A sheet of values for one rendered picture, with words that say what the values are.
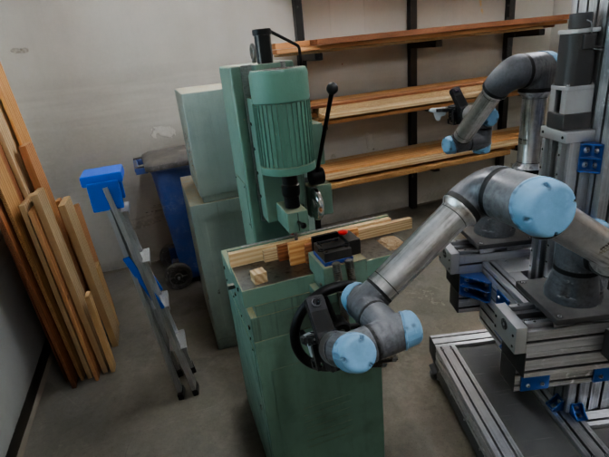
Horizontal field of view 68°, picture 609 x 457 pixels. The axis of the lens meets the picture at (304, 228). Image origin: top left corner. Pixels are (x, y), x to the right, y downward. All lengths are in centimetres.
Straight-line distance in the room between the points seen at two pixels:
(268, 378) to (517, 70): 132
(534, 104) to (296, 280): 105
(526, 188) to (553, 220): 8
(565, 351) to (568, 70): 81
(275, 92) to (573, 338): 110
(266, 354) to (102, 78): 264
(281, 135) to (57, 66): 256
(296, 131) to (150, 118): 243
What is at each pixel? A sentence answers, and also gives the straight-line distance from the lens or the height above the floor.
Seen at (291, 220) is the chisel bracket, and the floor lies 104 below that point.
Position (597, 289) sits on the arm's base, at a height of 87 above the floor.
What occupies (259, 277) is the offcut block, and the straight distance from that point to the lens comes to 139.
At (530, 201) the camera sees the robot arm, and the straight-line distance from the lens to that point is 97.
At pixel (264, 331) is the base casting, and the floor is 74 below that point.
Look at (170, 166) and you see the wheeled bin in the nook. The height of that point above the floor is 91.
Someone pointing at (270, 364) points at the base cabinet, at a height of 61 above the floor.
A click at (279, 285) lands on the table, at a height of 89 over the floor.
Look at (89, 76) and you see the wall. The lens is 368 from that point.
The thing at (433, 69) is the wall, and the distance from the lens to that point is 442.
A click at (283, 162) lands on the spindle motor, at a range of 137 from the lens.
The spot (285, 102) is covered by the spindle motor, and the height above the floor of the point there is 142.
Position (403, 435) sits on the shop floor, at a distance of 214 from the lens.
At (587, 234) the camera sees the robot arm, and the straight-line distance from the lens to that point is 115.
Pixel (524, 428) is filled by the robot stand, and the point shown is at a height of 21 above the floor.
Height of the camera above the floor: 156
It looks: 22 degrees down
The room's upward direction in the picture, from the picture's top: 6 degrees counter-clockwise
